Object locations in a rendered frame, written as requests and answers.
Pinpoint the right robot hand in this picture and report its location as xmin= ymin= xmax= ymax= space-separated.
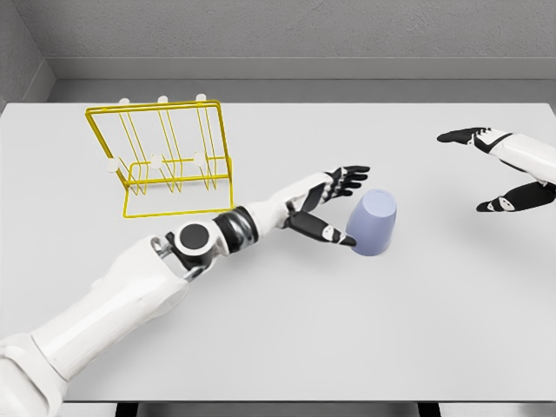
xmin=436 ymin=127 xmax=556 ymax=214

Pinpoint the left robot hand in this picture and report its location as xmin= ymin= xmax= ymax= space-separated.
xmin=275 ymin=164 xmax=371 ymax=248

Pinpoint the lavender plastic cup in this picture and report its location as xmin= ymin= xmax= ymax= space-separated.
xmin=345 ymin=189 xmax=398 ymax=257

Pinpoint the yellow wire cup holder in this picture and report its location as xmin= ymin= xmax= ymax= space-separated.
xmin=84 ymin=93 xmax=235 ymax=219

